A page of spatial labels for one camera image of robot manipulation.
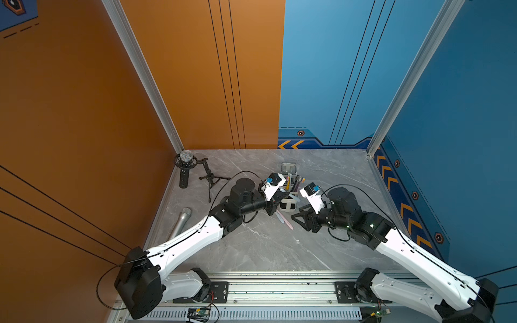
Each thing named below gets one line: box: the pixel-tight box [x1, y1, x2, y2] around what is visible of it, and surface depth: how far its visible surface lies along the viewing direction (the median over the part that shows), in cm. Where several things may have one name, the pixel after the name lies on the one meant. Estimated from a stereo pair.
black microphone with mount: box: [174, 149, 198, 190], surface depth 88 cm
